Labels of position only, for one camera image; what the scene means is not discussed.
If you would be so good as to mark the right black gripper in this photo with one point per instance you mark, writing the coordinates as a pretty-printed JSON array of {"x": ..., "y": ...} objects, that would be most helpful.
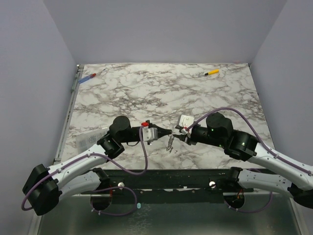
[{"x": 185, "y": 137}]

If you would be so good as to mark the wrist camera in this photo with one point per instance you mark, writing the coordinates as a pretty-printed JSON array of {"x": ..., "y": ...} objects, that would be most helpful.
[
  {"x": 149, "y": 133},
  {"x": 184, "y": 122}
]

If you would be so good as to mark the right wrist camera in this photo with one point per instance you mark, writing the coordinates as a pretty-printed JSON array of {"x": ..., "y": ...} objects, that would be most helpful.
[{"x": 184, "y": 122}]

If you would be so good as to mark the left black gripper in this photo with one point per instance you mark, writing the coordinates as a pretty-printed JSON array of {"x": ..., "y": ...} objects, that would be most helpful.
[{"x": 161, "y": 132}]

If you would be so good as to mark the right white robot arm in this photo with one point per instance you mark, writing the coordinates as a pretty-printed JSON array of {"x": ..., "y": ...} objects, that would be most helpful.
[{"x": 288, "y": 176}]

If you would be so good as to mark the blue red screwdriver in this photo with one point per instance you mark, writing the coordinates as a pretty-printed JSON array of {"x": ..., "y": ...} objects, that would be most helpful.
[{"x": 86, "y": 78}]

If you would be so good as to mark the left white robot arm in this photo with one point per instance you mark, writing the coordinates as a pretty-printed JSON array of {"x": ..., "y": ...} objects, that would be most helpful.
[{"x": 45, "y": 186}]

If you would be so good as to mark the yellow screwdriver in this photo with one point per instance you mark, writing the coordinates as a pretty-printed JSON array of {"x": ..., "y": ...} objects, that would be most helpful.
[{"x": 211, "y": 72}]

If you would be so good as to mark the black mounting rail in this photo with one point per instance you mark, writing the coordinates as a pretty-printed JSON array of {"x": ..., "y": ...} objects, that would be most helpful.
[{"x": 166, "y": 186}]

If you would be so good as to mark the aluminium side rail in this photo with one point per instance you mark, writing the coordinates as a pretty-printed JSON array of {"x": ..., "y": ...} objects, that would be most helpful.
[{"x": 74, "y": 92}]

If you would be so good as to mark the metal carabiner with key rings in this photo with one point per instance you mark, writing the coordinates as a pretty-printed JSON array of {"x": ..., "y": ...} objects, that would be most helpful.
[{"x": 169, "y": 147}]

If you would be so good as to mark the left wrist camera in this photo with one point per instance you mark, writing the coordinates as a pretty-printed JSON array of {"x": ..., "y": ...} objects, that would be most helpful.
[{"x": 149, "y": 133}]

